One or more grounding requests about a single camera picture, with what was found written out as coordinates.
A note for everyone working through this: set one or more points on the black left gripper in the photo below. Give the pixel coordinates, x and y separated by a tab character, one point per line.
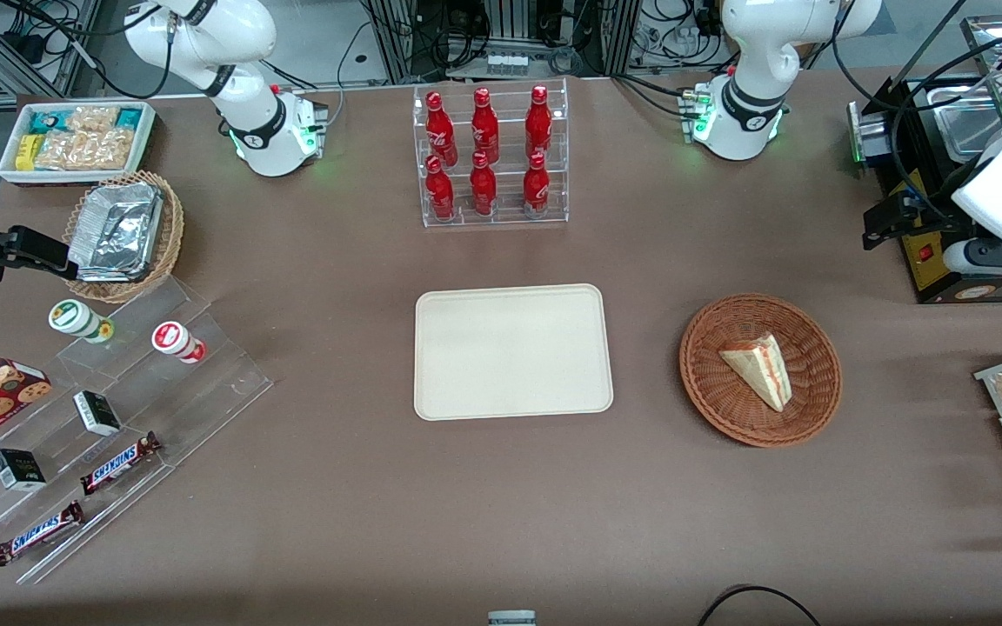
930	223

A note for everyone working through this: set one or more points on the triangle sandwich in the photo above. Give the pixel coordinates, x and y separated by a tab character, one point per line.
760	369

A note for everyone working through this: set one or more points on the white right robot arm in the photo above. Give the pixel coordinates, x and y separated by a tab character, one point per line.
231	52

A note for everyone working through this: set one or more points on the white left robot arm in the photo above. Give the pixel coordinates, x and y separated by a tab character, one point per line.
753	78

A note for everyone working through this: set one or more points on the light wicker basket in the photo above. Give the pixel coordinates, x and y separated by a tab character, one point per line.
172	226

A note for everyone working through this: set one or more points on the round brown wicker basket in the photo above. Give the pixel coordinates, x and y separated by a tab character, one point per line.
727	409

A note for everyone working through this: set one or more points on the cream rectangular tray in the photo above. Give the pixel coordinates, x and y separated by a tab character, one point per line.
511	352

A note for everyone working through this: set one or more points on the black countertop appliance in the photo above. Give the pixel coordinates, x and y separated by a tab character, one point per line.
927	269

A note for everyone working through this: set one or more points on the stack of foil trays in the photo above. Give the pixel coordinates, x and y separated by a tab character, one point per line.
116	230

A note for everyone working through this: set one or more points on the green lid yogurt cup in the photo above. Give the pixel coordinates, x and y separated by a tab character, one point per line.
75	319

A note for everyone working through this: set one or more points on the yellow snack packet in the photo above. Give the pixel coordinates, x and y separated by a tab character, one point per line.
26	152

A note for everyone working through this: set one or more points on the clear bag of crackers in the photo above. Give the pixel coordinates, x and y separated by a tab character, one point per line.
88	149
92	118

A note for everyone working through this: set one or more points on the teal snack packet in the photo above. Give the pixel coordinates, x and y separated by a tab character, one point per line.
45	122
128	117

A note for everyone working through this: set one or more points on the white rectangular snack bin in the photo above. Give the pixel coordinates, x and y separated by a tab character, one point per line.
146	130

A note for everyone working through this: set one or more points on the red lid yogurt cup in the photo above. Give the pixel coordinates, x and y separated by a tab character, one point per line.
175	340

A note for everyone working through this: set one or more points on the small black carton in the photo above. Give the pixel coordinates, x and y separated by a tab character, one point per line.
97	412
17	469

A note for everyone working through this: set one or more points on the black diagonal pole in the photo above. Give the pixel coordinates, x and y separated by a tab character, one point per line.
927	45

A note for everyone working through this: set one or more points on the clear acrylic stepped shelf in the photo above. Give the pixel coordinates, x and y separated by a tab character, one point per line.
205	382

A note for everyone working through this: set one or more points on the snickers chocolate bar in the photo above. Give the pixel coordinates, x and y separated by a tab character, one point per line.
118	463
36	533

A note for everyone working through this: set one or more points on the red cola bottle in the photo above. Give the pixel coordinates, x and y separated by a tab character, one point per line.
439	193
484	189
441	130
536	187
484	126
538	122

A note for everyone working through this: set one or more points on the clear acrylic bottle rack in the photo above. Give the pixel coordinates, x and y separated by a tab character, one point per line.
510	209

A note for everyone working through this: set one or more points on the small grey object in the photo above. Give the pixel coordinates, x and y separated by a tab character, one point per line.
511	618

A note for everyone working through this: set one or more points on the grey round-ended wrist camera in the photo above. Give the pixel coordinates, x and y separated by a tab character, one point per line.
992	257

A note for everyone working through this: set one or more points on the aluminium frame rack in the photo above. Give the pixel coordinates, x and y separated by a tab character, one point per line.
544	26

